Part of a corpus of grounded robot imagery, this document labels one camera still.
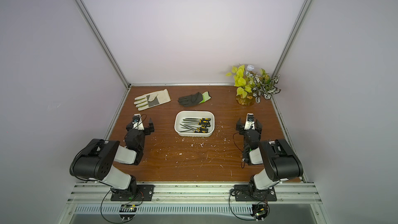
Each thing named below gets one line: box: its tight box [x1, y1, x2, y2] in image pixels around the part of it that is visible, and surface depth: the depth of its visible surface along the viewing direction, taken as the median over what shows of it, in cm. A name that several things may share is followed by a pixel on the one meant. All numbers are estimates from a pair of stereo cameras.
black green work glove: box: [177, 91, 212, 107], surface depth 113 cm
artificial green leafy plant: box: [225, 64, 281, 104], surface depth 92 cm
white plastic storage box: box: [174, 110, 216, 137], surface depth 99 cm
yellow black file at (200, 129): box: [183, 123, 209, 132], surface depth 95 cm
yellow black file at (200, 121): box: [182, 119, 210, 123], surface depth 99 cm
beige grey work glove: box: [133, 88, 172, 111], surface depth 113 cm
